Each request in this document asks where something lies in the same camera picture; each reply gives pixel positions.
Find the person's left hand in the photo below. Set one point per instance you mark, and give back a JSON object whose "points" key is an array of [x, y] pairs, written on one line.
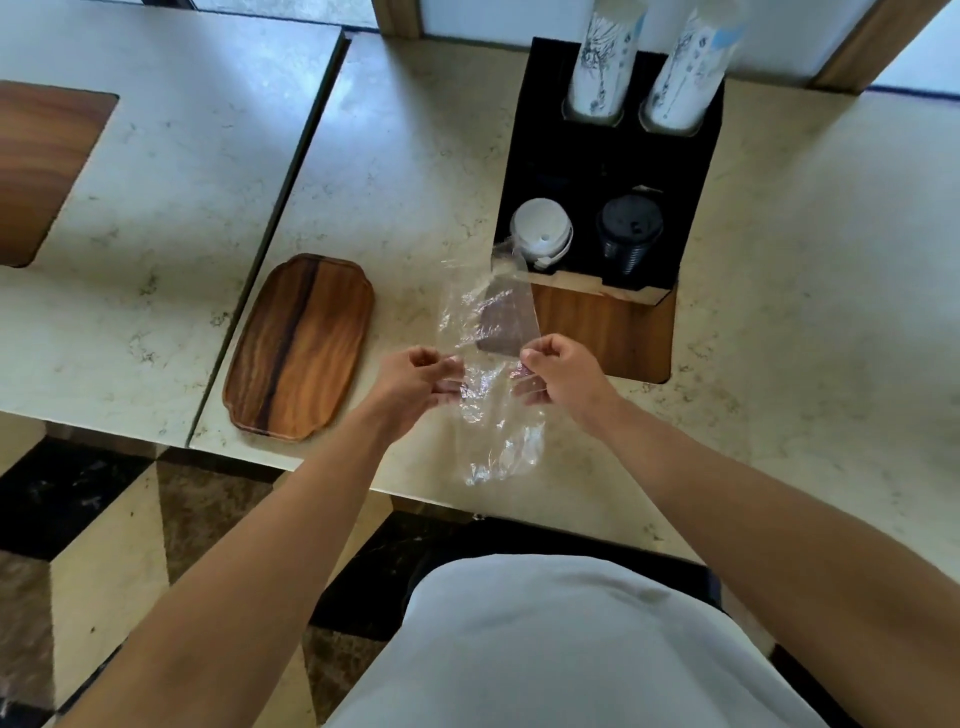
{"points": [[409, 382]]}

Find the person's right hand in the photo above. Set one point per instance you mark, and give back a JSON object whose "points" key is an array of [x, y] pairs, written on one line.
{"points": [[574, 379]]}

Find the person's left thumb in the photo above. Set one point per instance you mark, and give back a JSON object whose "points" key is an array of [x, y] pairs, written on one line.
{"points": [[450, 368]]}

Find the person's right thumb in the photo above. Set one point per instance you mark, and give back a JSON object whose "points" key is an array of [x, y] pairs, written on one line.
{"points": [[534, 364]]}

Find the clear plastic bag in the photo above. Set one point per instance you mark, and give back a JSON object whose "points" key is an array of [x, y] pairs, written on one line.
{"points": [[491, 427]]}

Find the person's right forearm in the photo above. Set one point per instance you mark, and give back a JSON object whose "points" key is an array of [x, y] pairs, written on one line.
{"points": [[772, 547]]}

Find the person's left forearm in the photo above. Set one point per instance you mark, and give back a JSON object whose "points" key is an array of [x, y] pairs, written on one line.
{"points": [[247, 570]]}

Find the stack of white cup lids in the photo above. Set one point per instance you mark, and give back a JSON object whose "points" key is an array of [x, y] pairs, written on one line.
{"points": [[541, 225]]}

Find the wooden serving tray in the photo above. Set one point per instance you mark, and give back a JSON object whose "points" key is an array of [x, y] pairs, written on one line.
{"points": [[300, 345]]}

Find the stack of black cup lids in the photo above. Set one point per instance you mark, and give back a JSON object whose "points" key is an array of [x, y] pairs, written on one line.
{"points": [[630, 229]]}

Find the black cup and lid organizer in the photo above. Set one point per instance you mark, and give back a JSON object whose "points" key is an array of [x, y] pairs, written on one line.
{"points": [[592, 165]]}

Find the person's black trousers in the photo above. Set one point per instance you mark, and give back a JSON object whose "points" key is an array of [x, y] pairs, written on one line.
{"points": [[675, 577]]}

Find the person's white shirt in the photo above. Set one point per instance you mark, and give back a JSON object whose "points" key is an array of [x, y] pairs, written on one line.
{"points": [[555, 645]]}

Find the stack of printed paper cups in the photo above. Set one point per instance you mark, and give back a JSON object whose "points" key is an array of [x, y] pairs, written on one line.
{"points": [[690, 67], [604, 60]]}

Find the wooden frame post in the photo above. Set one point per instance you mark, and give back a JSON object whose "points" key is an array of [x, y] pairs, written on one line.
{"points": [[397, 16], [877, 45]]}

